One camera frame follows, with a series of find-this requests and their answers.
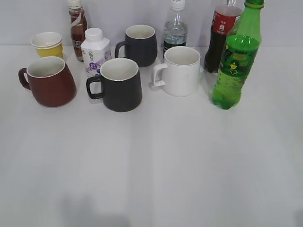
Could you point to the clear water bottle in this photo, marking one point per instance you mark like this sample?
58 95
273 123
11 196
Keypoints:
175 28

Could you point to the black mug front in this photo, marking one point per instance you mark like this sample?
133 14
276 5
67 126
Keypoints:
118 85

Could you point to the green soda bottle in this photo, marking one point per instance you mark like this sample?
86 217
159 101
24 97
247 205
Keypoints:
241 47

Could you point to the white yogurt drink bottle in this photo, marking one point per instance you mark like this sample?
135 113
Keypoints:
95 51

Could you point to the white ceramic mug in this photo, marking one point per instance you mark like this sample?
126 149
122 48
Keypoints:
179 74

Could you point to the brown coffee drink bottle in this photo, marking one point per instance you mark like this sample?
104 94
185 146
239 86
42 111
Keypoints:
78 26

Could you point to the dark red ceramic mug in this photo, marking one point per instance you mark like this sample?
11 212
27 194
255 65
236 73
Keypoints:
50 81

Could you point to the dark grey mug rear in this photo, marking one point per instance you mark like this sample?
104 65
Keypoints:
140 45

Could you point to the yellow paper cup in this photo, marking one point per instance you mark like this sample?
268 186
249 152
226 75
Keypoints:
48 44

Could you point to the cola bottle red label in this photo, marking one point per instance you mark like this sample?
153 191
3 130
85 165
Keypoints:
223 21

